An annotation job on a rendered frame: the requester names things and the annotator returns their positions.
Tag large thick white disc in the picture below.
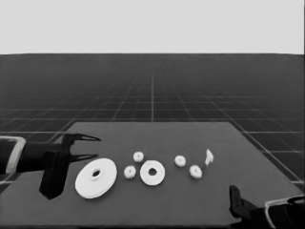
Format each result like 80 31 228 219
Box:
74 157 118 200

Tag small white toothed gear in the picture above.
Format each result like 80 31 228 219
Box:
132 151 145 163
123 165 137 180
189 164 203 179
173 155 187 168

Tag small white T-shaped piece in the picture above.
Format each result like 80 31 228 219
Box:
204 148 214 167

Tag white round carrier with pins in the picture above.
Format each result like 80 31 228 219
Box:
139 159 166 187

